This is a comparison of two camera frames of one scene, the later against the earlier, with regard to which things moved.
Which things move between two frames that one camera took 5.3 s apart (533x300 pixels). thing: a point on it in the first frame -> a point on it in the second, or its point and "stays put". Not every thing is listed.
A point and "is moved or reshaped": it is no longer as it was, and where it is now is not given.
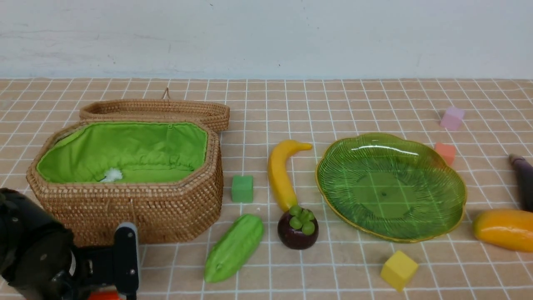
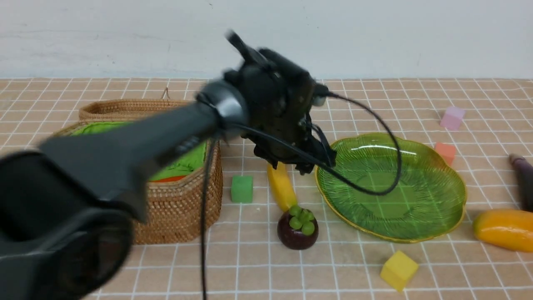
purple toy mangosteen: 297,229 stays put
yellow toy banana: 280,176 stays put
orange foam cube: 447,151 stays put
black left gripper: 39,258 -> 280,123
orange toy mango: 510,228 stays put
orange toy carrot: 105,295 is moved or reshaped
